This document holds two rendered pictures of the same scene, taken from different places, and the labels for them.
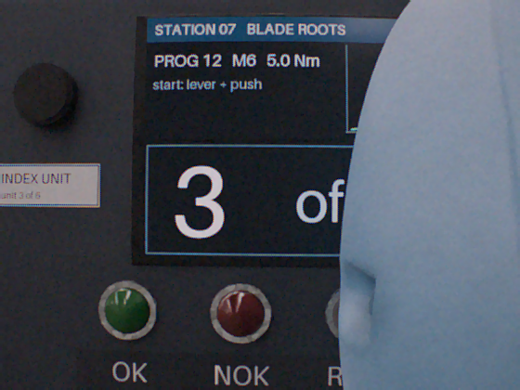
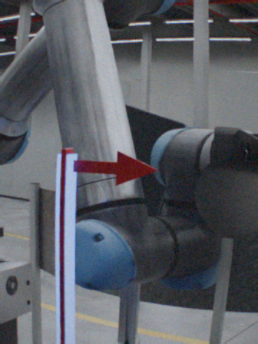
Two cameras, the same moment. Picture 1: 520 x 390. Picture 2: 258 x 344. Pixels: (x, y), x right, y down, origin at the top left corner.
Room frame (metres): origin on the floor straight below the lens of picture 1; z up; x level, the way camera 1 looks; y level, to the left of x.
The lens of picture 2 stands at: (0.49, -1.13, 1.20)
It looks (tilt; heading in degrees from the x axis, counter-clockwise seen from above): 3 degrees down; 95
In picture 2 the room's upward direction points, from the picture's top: 3 degrees clockwise
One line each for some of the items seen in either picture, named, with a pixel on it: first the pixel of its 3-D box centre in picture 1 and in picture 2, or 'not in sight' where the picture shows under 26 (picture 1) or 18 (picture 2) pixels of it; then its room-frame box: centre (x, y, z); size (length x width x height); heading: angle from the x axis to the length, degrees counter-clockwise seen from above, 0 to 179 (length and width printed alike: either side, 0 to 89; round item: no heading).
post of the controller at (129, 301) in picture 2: not in sight; (130, 289); (0.41, -0.17, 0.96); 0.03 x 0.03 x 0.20; 88
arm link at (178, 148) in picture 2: not in sight; (197, 163); (0.50, -0.38, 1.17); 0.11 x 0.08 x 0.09; 125
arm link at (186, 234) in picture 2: not in sight; (183, 245); (0.49, -0.40, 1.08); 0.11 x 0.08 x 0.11; 52
